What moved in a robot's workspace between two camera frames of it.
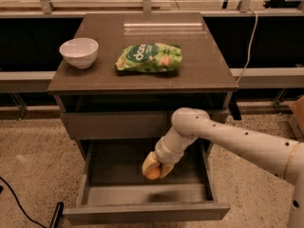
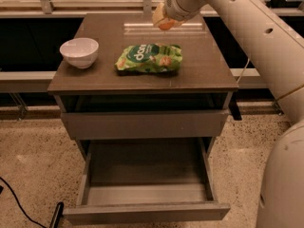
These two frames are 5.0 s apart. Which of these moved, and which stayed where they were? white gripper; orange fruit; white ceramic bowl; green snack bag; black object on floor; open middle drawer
Moved: white gripper; orange fruit
Stayed: open middle drawer; black object on floor; white ceramic bowl; green snack bag
